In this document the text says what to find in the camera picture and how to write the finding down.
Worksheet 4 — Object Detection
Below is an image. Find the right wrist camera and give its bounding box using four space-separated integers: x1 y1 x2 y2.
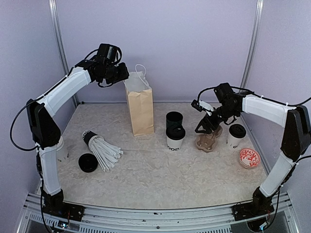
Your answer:
191 100 215 116

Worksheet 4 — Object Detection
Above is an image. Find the right aluminium corner post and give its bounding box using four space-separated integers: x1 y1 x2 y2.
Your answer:
240 0 264 88

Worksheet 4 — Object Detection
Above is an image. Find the left aluminium corner post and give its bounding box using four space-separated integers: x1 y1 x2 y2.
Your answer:
48 0 79 105

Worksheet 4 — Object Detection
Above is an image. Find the front aluminium frame rail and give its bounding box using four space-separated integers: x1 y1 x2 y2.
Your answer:
15 193 300 233

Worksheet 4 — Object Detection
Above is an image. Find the white paper cup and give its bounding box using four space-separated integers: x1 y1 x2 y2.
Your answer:
226 134 245 149
167 136 184 151

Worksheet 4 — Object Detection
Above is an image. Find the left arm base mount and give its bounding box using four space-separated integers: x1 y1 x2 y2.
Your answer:
43 202 85 222

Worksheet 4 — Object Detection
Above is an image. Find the bundle of white straws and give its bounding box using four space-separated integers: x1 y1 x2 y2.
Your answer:
88 135 123 172

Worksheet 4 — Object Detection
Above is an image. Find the black cup lid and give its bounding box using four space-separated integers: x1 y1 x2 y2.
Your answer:
229 124 246 139
166 125 186 140

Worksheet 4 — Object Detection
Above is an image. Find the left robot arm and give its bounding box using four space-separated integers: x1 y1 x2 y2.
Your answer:
27 44 129 216

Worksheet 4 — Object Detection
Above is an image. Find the stack of black lids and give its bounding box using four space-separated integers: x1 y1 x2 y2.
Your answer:
78 153 98 173

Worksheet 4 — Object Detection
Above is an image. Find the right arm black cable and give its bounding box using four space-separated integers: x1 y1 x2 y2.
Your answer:
197 85 311 107

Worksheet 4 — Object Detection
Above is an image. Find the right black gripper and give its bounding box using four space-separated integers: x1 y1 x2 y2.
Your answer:
196 103 239 133

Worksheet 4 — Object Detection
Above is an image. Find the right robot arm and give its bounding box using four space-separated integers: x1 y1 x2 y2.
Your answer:
191 83 311 216

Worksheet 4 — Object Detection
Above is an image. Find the red patterned small plate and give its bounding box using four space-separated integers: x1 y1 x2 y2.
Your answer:
239 148 261 169

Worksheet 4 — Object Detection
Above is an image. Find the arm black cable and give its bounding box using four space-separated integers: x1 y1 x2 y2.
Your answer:
9 45 122 151
197 85 311 107

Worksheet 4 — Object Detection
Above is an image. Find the stack of white paper cups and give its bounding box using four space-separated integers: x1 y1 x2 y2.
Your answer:
56 136 69 162

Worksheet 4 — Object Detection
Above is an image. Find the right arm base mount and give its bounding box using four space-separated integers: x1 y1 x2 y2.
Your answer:
231 202 274 221

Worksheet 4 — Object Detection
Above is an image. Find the black cup holding straws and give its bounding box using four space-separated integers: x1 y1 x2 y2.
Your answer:
82 130 99 147

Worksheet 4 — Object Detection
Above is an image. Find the dark green mug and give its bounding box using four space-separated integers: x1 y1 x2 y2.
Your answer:
166 111 183 128

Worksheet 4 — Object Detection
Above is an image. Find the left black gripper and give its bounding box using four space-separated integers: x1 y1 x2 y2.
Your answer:
100 62 130 84

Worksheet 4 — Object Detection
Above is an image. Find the brown paper bag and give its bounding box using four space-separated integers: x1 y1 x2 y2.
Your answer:
123 64 154 136

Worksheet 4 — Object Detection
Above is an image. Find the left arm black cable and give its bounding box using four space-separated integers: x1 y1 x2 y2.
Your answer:
9 45 122 151

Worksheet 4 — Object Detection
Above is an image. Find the aluminium corner post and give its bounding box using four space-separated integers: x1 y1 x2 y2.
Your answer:
240 0 264 88
48 0 79 105

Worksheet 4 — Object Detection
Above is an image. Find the cardboard cup carrier tray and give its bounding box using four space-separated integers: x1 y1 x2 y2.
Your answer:
194 126 223 153

